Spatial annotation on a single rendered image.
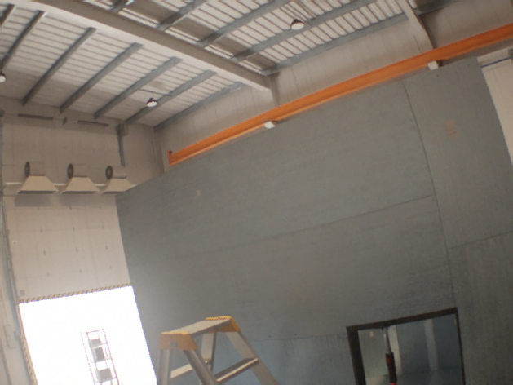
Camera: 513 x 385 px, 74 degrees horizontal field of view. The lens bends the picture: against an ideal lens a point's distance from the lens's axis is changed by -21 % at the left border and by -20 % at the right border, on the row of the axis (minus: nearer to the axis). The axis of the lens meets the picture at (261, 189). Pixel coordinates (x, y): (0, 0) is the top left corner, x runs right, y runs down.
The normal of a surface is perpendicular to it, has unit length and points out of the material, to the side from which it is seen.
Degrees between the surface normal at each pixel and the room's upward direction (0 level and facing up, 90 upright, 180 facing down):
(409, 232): 90
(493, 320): 90
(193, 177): 90
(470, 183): 90
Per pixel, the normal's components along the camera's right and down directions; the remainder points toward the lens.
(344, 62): -0.56, 0.00
